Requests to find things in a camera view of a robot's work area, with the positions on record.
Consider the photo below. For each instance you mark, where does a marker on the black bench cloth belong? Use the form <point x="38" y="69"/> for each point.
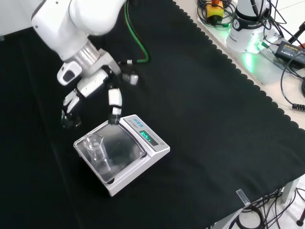
<point x="190" y="107"/>

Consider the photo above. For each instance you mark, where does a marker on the black tripod leg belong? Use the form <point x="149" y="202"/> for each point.
<point x="295" y="35"/>

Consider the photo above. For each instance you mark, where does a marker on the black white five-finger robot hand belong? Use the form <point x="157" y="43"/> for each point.
<point x="91" y="84"/>

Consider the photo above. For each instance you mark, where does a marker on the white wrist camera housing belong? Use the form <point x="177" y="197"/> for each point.
<point x="68" y="75"/>

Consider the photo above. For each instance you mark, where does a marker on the yellow stop button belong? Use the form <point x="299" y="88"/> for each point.
<point x="214" y="10"/>

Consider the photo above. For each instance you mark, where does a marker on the clear tape strip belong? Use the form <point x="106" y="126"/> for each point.
<point x="2" y="38"/>
<point x="243" y="197"/>

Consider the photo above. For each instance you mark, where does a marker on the white electronic balance steel pan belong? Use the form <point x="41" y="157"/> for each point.
<point x="135" y="164"/>

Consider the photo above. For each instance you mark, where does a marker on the black power adapter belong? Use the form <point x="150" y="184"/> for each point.
<point x="290" y="51"/>

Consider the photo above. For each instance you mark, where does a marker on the grey table leg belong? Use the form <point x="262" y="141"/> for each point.
<point x="289" y="190"/>

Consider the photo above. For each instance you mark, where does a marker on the clear glass beaker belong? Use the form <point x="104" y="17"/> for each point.
<point x="96" y="150"/>

